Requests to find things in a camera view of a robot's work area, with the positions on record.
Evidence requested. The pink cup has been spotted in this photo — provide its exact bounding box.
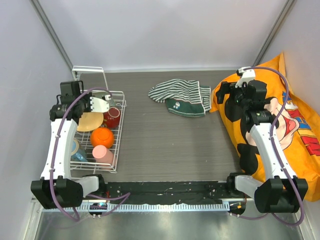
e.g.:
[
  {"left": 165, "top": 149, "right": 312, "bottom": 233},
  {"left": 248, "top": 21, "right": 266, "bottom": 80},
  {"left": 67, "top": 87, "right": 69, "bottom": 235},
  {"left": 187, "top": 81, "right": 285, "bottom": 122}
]
[{"left": 92, "top": 145, "right": 114, "bottom": 166}]

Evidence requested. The blue patterned bowl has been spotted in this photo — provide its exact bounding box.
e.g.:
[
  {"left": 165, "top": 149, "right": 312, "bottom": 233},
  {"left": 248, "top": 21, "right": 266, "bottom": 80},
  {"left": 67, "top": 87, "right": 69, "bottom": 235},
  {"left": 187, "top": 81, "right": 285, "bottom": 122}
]
[{"left": 70, "top": 138, "right": 88, "bottom": 163}]

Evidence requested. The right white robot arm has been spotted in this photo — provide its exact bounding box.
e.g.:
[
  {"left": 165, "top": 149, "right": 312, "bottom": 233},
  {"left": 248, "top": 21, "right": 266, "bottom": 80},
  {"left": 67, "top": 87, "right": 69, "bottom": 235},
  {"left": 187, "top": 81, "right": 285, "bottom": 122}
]
[{"left": 215, "top": 80, "right": 308, "bottom": 214}]

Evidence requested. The yellow round plate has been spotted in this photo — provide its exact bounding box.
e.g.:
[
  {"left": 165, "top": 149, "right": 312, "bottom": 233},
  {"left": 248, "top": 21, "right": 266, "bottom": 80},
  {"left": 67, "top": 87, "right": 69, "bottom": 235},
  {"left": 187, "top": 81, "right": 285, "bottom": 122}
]
[{"left": 77, "top": 112, "right": 104, "bottom": 132}]

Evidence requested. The white slotted cable duct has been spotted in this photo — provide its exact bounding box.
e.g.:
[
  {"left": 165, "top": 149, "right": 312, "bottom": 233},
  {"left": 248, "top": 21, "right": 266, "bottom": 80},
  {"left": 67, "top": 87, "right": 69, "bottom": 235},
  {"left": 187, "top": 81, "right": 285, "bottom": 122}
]
[{"left": 42, "top": 202, "right": 230, "bottom": 212}]

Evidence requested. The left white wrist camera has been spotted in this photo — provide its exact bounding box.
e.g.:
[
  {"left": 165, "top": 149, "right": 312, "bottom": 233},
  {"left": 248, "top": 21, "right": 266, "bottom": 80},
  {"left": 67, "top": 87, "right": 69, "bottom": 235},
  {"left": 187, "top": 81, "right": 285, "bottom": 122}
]
[{"left": 89, "top": 96, "right": 111, "bottom": 113}]

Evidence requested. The orange bowl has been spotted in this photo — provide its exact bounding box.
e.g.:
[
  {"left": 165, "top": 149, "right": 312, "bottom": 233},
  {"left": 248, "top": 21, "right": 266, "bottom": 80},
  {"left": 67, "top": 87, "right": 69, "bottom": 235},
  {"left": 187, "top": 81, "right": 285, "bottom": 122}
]
[{"left": 90, "top": 127, "right": 115, "bottom": 149}]

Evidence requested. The red patterned cup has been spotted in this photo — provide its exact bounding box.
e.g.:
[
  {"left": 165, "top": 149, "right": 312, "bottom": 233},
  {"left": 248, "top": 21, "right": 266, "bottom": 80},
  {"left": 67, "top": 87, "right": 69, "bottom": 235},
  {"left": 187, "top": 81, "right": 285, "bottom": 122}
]
[{"left": 103, "top": 106, "right": 121, "bottom": 129}]

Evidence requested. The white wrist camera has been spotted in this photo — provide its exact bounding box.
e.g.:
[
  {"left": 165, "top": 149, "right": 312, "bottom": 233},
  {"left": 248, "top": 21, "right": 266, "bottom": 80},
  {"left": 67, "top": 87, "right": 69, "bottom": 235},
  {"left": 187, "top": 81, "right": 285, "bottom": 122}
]
[
  {"left": 89, "top": 96, "right": 111, "bottom": 113},
  {"left": 235, "top": 66, "right": 256, "bottom": 88}
]

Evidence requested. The white wire dish rack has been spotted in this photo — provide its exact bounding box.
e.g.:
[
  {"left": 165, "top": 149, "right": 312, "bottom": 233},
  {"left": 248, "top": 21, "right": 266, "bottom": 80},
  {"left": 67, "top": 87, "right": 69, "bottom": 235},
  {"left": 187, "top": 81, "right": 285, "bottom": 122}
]
[{"left": 57, "top": 65, "right": 127, "bottom": 174}]

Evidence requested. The orange cartoon cloth bag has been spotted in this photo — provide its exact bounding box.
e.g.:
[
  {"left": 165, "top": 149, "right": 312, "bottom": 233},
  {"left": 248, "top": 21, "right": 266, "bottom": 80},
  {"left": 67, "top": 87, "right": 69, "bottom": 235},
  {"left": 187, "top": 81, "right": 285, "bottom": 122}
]
[{"left": 210, "top": 53, "right": 320, "bottom": 202}]

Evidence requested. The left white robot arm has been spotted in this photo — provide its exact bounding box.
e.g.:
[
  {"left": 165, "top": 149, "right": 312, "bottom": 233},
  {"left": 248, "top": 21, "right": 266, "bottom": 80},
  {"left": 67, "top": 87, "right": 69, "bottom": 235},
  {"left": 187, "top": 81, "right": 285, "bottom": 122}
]
[{"left": 30, "top": 80, "right": 110, "bottom": 210}]

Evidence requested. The light green divided tray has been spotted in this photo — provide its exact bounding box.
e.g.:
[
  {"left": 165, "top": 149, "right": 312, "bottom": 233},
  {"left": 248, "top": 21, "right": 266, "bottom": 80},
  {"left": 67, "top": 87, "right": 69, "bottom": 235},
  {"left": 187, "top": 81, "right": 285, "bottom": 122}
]
[{"left": 92, "top": 91, "right": 116, "bottom": 107}]

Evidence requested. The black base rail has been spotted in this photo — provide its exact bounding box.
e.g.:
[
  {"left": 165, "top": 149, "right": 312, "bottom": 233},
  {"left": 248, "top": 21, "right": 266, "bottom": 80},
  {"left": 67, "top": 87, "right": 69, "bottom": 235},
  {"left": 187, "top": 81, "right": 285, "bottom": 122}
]
[{"left": 92, "top": 181, "right": 251, "bottom": 205}]

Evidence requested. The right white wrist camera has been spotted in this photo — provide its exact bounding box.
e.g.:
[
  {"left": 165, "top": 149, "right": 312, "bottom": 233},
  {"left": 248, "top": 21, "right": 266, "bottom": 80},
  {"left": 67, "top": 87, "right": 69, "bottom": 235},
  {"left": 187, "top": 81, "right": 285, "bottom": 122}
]
[{"left": 235, "top": 66, "right": 256, "bottom": 88}]

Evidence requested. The green striped towel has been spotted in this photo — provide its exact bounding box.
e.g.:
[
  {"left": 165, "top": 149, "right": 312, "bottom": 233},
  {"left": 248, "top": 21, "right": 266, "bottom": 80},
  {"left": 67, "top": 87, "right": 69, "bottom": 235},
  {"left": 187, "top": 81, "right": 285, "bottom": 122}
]
[{"left": 148, "top": 79, "right": 212, "bottom": 118}]

